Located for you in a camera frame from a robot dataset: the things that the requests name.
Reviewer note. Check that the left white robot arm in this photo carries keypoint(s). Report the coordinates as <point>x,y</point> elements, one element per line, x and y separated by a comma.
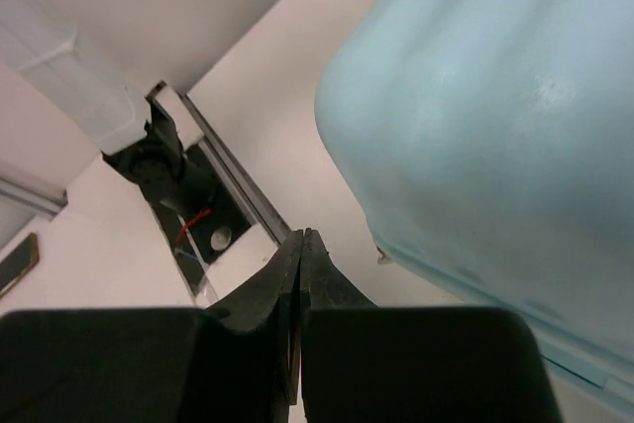
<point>134,134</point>

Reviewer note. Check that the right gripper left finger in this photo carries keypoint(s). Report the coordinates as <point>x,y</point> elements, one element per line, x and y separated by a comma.
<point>235,361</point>

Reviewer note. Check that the silver zipper pull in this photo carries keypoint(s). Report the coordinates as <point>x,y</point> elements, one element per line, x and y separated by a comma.
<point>382,257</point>

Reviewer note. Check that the light blue hard-shell suitcase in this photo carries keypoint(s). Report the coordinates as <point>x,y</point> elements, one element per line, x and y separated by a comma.
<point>489,144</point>

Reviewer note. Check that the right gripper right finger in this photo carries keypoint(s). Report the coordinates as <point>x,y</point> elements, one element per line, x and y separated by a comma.
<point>365,363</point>

